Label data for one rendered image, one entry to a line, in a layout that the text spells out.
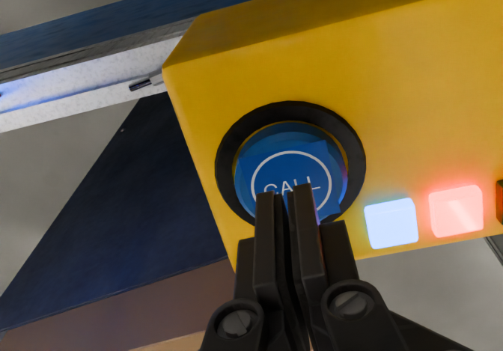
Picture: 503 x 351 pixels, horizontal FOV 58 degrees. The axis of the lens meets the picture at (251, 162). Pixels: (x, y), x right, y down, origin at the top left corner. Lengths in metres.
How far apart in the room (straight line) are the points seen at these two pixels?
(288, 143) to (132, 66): 0.25
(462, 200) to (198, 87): 0.10
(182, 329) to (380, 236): 0.20
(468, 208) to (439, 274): 1.56
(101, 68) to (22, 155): 1.19
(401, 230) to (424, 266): 1.53
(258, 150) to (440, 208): 0.07
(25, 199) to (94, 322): 1.26
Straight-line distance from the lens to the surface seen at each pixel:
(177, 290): 0.38
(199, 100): 0.16
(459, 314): 1.91
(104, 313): 0.42
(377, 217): 0.18
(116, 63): 0.39
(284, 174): 0.16
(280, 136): 0.15
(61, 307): 0.46
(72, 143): 1.48
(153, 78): 0.38
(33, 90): 0.43
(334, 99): 0.16
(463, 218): 0.19
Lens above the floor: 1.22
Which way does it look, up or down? 61 degrees down
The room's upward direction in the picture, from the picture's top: 176 degrees counter-clockwise
